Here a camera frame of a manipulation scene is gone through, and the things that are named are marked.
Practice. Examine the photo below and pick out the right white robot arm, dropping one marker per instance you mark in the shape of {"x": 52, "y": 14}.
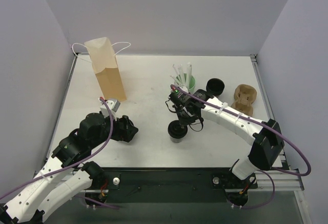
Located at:
{"x": 264, "y": 137}

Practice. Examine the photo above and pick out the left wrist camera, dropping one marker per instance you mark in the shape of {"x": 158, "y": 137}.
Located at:
{"x": 109, "y": 104}

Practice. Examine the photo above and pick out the green straw holder cup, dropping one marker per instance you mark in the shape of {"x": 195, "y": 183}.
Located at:
{"x": 191, "y": 86}

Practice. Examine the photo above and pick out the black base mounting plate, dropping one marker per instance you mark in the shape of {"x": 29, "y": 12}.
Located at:
{"x": 169, "y": 185}

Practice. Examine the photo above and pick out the brown pulp cup carrier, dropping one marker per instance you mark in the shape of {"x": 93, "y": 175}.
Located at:
{"x": 244, "y": 97}

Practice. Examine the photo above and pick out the black coffee cup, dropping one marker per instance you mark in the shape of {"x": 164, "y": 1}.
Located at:
{"x": 177, "y": 137}

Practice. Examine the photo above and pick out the black cup lid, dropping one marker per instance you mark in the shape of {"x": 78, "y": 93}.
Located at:
{"x": 176, "y": 127}

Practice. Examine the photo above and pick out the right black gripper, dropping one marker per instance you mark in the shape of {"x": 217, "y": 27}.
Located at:
{"x": 182, "y": 115}

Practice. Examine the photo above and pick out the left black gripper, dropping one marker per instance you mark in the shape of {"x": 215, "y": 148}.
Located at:
{"x": 124, "y": 128}

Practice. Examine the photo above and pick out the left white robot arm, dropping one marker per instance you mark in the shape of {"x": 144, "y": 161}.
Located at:
{"x": 68, "y": 171}

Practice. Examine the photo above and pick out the brown paper bag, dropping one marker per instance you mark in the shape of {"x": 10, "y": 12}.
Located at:
{"x": 105, "y": 67}

